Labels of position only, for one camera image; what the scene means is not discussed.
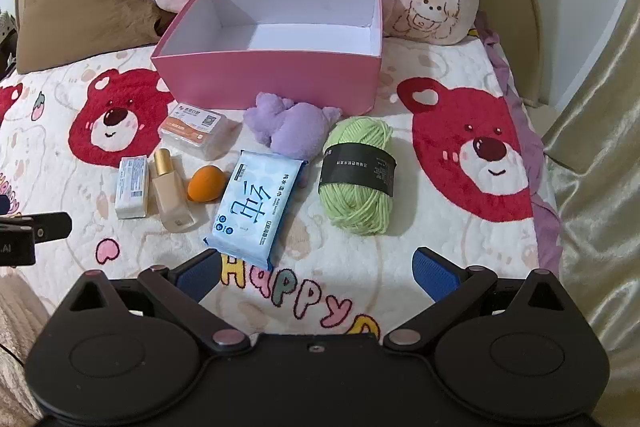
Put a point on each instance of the clear plastic box orange label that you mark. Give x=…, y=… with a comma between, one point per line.
x=195, y=128

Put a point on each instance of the pink cardboard box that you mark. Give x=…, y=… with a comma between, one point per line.
x=260, y=77

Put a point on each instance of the blue wet wipes packet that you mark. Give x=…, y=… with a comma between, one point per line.
x=250, y=207

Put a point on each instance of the purple plush toy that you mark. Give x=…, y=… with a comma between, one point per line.
x=296, y=127

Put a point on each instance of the small white carton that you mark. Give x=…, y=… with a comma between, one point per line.
x=132, y=187

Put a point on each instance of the dark clutter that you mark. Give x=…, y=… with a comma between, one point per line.
x=6, y=42

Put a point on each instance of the foundation bottle gold cap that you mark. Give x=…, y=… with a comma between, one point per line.
x=172, y=199

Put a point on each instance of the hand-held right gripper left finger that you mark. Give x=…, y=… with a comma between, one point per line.
x=200, y=276

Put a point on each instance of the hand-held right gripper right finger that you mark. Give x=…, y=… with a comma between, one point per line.
x=434, y=274

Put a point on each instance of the orange makeup sponge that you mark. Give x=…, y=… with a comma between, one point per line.
x=206, y=185

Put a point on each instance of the purple blanket edge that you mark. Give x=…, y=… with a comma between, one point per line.
x=530, y=142

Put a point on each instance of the green yarn ball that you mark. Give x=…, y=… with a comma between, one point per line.
x=357, y=207

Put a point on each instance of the beige curtain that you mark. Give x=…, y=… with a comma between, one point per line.
x=595, y=207

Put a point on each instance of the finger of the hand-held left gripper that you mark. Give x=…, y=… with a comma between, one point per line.
x=49, y=227
x=2, y=205

